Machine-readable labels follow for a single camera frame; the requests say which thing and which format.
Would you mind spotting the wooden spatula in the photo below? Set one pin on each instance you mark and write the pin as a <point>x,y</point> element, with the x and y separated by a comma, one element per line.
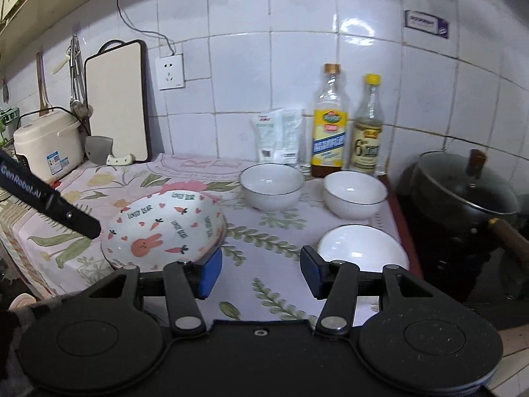
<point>42,91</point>

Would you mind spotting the white cutting board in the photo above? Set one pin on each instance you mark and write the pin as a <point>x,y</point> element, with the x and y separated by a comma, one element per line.
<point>118,99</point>

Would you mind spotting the cooking oil bottle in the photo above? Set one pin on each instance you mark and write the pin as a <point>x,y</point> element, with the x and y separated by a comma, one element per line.
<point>329,132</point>

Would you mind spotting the white wall socket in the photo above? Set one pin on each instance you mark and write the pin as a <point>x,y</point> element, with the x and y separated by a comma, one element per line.
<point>170,71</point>

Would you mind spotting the black cooking pot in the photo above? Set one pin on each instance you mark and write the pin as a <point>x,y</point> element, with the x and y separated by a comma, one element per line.
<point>438,206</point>

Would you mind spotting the white rice cooker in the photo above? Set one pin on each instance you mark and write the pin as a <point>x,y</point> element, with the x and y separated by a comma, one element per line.
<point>49,144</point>

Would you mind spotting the white bowl with dark rim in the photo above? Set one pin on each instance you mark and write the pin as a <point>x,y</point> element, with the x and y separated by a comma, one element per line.
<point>354,194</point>
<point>363,248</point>
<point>270,186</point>

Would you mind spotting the floral tablecloth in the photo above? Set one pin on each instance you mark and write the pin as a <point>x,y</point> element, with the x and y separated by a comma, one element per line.
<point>264,240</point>

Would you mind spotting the glass pot lid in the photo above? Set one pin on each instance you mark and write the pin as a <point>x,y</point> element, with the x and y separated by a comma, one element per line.
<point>467,186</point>

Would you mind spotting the vinegar bottle with yellow cap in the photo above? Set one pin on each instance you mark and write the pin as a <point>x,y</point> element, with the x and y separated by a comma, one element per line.
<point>366,136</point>

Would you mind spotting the white plate with rabbit print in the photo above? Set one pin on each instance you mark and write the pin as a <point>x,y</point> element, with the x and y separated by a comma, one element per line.
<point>165,223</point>

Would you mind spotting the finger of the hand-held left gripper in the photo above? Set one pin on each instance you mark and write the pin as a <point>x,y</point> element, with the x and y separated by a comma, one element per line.
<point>78,219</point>

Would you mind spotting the wall sticker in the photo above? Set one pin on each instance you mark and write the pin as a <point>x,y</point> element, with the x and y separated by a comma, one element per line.
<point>425,24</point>

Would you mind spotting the wall cabinet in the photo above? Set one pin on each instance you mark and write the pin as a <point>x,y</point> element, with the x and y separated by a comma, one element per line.
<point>37,4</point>

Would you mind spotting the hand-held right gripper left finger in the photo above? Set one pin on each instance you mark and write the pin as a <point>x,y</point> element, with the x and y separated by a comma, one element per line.
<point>210,271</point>

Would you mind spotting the white seasoning bag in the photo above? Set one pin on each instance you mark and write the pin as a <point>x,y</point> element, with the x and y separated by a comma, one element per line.
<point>292,134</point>
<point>268,136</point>

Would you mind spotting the metal ladle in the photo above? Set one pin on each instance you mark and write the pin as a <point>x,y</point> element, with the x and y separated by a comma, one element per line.
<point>75,87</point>

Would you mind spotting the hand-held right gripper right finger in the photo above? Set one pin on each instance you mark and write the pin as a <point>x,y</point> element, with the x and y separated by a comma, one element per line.
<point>312,271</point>

